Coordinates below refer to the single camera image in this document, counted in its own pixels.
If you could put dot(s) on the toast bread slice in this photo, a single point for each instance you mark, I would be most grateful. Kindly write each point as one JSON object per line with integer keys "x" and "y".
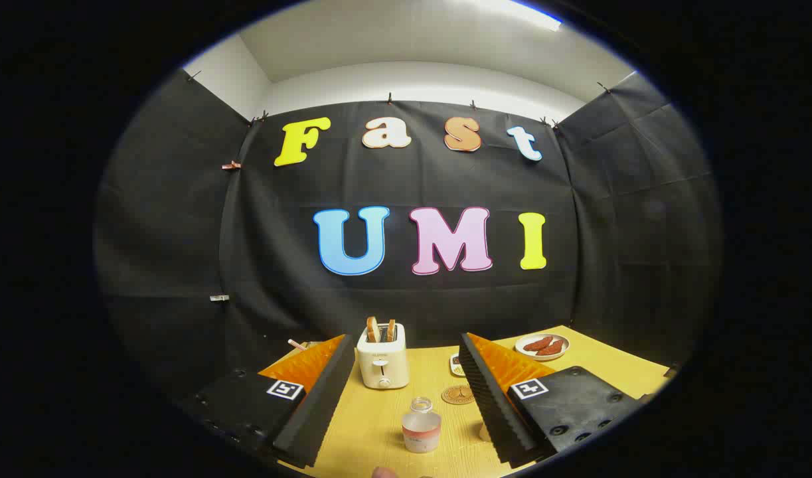
{"x": 391, "y": 330}
{"x": 373, "y": 330}

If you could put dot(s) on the clear juice bottle pink label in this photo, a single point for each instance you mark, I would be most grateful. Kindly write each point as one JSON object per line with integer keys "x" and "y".
{"x": 421, "y": 431}

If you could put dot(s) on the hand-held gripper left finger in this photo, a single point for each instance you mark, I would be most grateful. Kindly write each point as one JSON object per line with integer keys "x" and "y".
{"x": 319, "y": 411}

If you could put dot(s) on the cream white toaster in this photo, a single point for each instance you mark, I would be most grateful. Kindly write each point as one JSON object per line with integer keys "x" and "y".
{"x": 383, "y": 364}

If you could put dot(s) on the white round plate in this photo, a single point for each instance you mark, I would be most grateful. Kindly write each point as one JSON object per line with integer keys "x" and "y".
{"x": 542, "y": 355}

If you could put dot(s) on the small white divided dish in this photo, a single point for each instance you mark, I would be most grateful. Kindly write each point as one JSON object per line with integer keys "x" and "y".
{"x": 456, "y": 365}

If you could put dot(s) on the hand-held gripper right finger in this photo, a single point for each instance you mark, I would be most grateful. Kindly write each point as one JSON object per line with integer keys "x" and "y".
{"x": 492, "y": 398}

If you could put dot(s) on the round cork coaster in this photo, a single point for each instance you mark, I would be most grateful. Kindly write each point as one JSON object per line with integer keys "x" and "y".
{"x": 457, "y": 396}

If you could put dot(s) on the red meat piece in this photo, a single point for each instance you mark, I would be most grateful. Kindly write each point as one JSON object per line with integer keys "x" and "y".
{"x": 537, "y": 344}
{"x": 552, "y": 348}

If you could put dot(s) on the wooden table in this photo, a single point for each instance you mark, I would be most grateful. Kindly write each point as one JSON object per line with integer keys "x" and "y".
{"x": 379, "y": 425}

